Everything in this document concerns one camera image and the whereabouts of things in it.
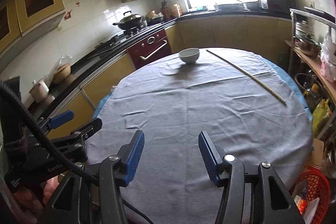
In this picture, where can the red plastic mesh basket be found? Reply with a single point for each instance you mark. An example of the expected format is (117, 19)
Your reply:
(311, 194)

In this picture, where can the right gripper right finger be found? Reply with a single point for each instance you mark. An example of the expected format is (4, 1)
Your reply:
(271, 201)

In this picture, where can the pink white plastic bag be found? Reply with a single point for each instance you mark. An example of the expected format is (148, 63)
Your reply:
(328, 59)

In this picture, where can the black wok with lid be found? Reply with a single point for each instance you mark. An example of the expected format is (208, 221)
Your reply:
(129, 21)

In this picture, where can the steel pot on shelf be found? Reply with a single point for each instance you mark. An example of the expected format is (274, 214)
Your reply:
(307, 45)

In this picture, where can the long wooden stick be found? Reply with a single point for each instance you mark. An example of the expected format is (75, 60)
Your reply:
(250, 76)

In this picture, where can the white ceramic bowl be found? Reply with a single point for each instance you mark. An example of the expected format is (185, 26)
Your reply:
(189, 55)

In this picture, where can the brown clay pot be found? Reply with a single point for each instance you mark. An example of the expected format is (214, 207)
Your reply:
(61, 74)

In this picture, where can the grey tablecloth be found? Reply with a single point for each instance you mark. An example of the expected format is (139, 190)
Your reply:
(172, 102)

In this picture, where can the brown cardboard box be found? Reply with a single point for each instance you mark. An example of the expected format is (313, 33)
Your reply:
(314, 162)

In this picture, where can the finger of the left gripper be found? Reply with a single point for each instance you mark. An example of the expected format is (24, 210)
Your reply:
(55, 122)

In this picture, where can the dark red built-in oven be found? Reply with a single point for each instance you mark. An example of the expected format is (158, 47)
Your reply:
(149, 49)

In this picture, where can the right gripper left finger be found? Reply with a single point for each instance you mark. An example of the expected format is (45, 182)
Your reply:
(72, 200)

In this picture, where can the black microwave oven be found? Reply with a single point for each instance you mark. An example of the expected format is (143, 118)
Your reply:
(278, 5)

